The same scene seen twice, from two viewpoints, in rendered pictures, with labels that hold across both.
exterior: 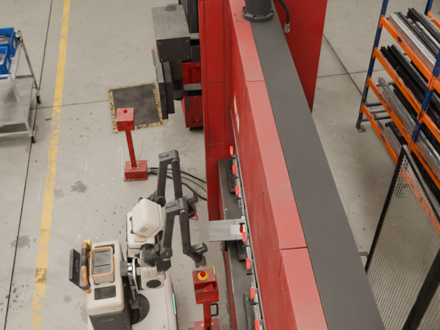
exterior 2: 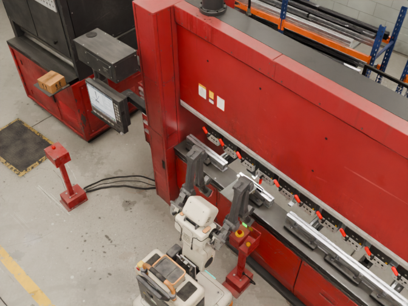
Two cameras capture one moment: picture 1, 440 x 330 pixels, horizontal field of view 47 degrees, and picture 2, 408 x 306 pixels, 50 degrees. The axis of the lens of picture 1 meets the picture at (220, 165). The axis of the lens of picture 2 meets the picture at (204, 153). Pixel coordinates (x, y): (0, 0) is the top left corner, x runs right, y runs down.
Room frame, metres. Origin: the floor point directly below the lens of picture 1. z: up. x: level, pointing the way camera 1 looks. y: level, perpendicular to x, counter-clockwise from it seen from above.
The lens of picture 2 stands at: (0.68, 1.62, 3.86)
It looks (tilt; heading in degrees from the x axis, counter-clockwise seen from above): 47 degrees down; 321
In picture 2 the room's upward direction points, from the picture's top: straight up
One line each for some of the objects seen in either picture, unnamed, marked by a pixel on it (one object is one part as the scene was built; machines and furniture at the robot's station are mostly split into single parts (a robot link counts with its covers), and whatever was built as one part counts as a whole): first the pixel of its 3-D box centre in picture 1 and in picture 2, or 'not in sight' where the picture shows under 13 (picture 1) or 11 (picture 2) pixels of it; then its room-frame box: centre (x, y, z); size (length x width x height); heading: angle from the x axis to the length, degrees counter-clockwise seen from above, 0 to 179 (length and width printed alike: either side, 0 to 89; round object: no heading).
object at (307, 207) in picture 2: (260, 276); (309, 201); (1.71, -0.23, 1.26); 0.15 x 0.09 x 0.17; 4
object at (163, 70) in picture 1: (165, 84); (110, 104); (3.44, 0.43, 1.42); 0.45 x 0.12 x 0.36; 9
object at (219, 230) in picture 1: (227, 230); (238, 190); (2.27, -0.04, 1.00); 0.26 x 0.18 x 0.01; 94
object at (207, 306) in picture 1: (207, 311); (241, 260); (2.00, 0.12, 0.39); 0.05 x 0.05 x 0.54; 8
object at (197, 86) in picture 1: (198, 99); (131, 105); (3.56, 0.17, 1.18); 0.40 x 0.24 x 0.07; 4
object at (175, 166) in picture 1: (177, 179); (199, 169); (2.39, 0.29, 1.40); 0.11 x 0.06 x 0.43; 9
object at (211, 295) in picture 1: (205, 283); (244, 238); (2.00, 0.12, 0.75); 0.20 x 0.16 x 0.18; 8
